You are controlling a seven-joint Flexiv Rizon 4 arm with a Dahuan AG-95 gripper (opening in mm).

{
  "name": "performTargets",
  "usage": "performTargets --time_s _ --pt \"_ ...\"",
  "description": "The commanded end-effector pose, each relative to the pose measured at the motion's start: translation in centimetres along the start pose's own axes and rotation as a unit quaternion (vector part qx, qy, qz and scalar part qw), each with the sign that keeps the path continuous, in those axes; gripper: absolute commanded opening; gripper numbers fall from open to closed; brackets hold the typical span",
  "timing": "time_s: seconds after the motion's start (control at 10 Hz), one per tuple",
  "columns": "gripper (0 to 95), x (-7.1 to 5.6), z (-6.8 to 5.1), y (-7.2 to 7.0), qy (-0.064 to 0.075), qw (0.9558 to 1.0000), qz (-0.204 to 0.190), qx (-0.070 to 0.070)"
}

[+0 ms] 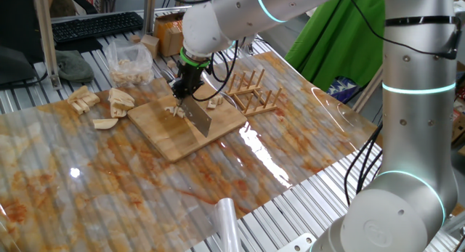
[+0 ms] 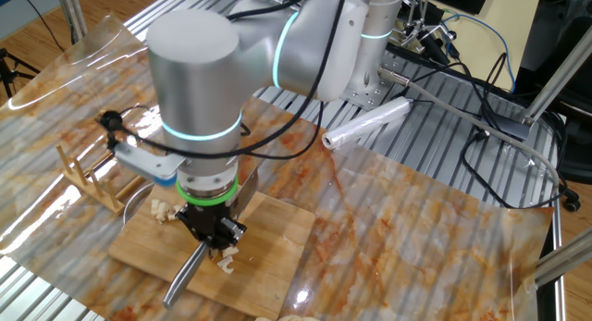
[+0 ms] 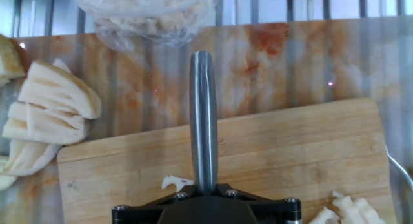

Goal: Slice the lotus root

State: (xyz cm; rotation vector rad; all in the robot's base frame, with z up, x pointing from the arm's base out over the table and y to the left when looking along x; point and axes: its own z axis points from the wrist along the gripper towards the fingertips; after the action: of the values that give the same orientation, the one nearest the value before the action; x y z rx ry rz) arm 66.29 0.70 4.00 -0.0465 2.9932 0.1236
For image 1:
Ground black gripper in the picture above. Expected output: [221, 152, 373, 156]
[168, 61, 211, 100]

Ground steel cleaver knife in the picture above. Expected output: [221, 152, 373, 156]
[159, 68, 213, 138]

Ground plastic bag of lotus pieces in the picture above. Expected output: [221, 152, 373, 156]
[104, 38, 155, 88]

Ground thin cut lotus slices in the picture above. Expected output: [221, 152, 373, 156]
[206, 94, 225, 110]

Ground flat lotus root slice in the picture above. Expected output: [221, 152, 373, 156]
[92, 118, 119, 131]

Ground metal bowl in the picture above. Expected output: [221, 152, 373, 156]
[219, 91, 237, 107]

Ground bamboo cutting board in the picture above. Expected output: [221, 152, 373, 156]
[126, 81, 248, 164]

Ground wooden block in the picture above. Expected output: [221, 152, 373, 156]
[139, 33, 161, 60]

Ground taped cardboard box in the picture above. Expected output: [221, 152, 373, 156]
[153, 10, 186, 58]

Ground wooden peg rack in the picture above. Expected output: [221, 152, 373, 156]
[225, 68, 283, 117]

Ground black keyboard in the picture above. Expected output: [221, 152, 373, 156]
[51, 11, 144, 44]

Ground grey green cloth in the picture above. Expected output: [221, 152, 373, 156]
[54, 49, 96, 84]

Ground marble pattern plastic sheet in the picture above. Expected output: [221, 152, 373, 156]
[0, 50, 379, 252]

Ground clear plastic wrap roll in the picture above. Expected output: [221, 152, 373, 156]
[211, 197, 243, 252]

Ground blue white patterned item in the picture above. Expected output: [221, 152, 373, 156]
[325, 76, 360, 103]

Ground cardboard box with red label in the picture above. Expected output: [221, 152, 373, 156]
[451, 108, 465, 148]

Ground black camera cable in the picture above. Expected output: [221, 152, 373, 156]
[163, 0, 248, 102]

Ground aluminium frame post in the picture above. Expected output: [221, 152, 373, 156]
[351, 66, 384, 113]
[31, 0, 63, 91]
[142, 0, 158, 37]

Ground black power cable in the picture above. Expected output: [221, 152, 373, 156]
[343, 123, 384, 206]

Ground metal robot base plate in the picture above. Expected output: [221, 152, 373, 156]
[275, 232, 318, 252]

